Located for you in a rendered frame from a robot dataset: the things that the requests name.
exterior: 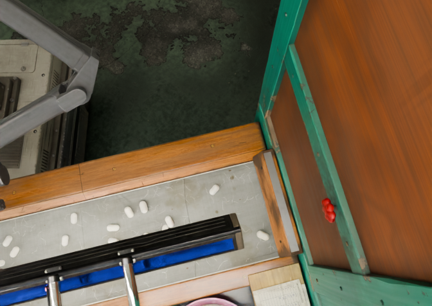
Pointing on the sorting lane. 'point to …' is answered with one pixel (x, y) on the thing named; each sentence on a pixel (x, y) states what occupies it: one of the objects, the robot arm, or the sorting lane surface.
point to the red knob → (329, 209)
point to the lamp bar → (110, 268)
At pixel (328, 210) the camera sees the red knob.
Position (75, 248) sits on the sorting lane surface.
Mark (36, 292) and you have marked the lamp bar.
